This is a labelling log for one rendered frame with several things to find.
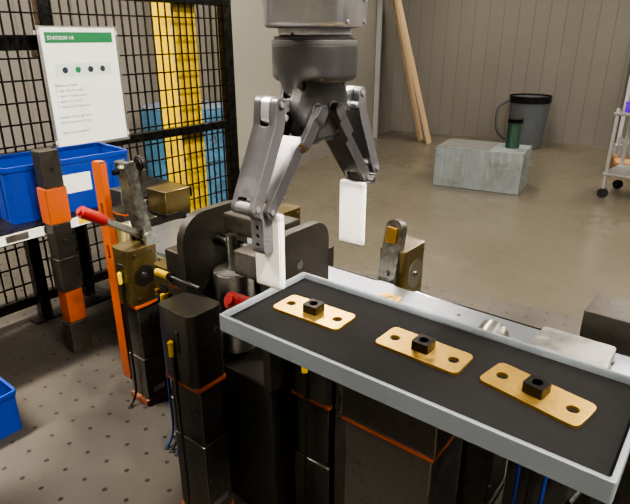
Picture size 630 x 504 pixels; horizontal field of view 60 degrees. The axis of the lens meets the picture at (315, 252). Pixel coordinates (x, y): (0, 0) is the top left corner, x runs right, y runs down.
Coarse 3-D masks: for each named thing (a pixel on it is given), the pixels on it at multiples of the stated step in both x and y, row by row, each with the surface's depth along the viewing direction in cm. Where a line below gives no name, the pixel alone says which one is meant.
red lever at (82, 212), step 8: (80, 208) 96; (88, 208) 97; (80, 216) 96; (88, 216) 97; (96, 216) 98; (104, 216) 99; (104, 224) 100; (112, 224) 101; (120, 224) 102; (128, 232) 104; (136, 232) 106
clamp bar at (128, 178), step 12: (120, 168) 100; (132, 168) 101; (144, 168) 103; (120, 180) 102; (132, 180) 101; (132, 192) 102; (132, 204) 103; (144, 204) 104; (132, 216) 105; (144, 216) 105; (144, 228) 106
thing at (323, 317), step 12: (288, 300) 59; (300, 300) 59; (312, 300) 57; (288, 312) 57; (300, 312) 57; (312, 312) 56; (324, 312) 57; (336, 312) 57; (348, 312) 57; (324, 324) 54; (336, 324) 54
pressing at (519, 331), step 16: (160, 224) 134; (176, 224) 134; (160, 240) 123; (176, 240) 123; (160, 256) 114; (336, 272) 107; (352, 272) 107; (368, 288) 100; (384, 288) 100; (400, 288) 100; (416, 304) 94; (432, 304) 94; (448, 304) 94; (464, 320) 89; (480, 320) 89; (496, 320) 89; (512, 320) 89; (512, 336) 84; (528, 336) 84; (624, 368) 76
